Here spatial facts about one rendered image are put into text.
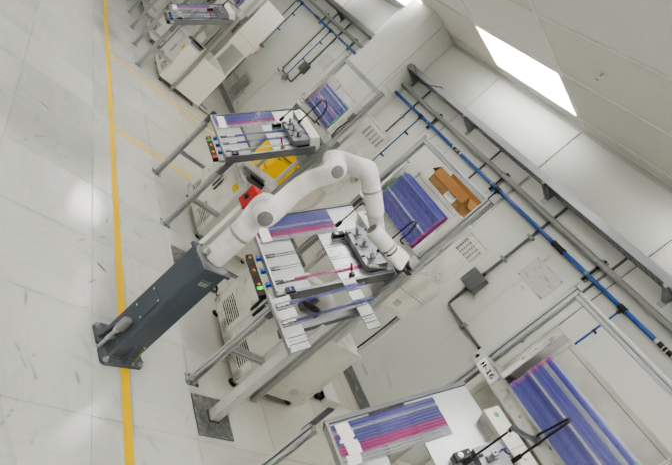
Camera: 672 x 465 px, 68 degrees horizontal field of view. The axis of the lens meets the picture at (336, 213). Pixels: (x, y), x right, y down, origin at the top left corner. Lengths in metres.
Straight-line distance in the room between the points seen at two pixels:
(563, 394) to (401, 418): 0.68
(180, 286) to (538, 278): 2.81
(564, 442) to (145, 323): 1.90
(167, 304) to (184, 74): 4.83
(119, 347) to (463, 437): 1.65
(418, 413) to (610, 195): 2.65
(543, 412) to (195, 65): 5.82
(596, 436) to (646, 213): 2.34
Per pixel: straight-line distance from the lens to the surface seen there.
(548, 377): 2.42
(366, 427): 2.33
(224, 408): 2.93
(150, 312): 2.59
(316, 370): 3.41
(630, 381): 3.92
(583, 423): 2.35
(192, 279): 2.45
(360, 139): 4.13
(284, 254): 2.99
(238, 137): 4.13
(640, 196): 4.41
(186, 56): 6.97
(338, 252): 3.04
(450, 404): 2.51
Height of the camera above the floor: 1.72
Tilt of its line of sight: 10 degrees down
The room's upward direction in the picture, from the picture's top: 48 degrees clockwise
